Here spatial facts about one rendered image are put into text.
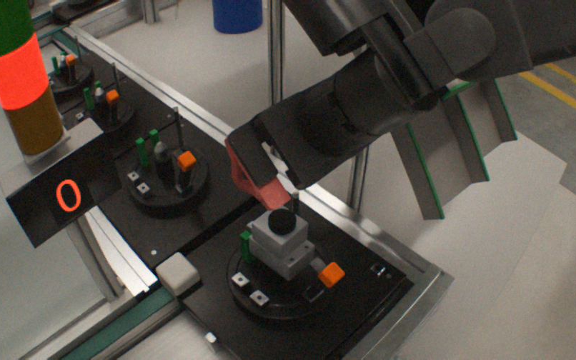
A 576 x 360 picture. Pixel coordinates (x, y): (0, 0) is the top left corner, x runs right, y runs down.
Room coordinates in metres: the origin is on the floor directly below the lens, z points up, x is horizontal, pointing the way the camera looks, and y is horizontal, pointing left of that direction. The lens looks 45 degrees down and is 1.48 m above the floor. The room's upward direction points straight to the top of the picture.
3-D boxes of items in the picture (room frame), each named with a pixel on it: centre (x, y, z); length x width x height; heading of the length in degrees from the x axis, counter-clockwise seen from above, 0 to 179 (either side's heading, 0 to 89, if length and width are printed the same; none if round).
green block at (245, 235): (0.35, 0.05, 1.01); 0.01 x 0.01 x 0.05; 45
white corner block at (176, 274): (0.33, 0.15, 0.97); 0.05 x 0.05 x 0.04; 45
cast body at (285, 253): (0.33, 0.01, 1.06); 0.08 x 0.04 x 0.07; 48
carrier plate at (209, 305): (0.33, 0.01, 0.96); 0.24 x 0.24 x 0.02; 45
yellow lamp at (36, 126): (0.27, 0.23, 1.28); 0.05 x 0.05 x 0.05
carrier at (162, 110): (0.68, 0.36, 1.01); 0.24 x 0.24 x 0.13; 45
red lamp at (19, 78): (0.27, 0.23, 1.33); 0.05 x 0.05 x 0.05
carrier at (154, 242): (0.51, 0.19, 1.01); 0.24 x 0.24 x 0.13; 45
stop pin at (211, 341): (0.24, 0.10, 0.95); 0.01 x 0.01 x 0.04; 45
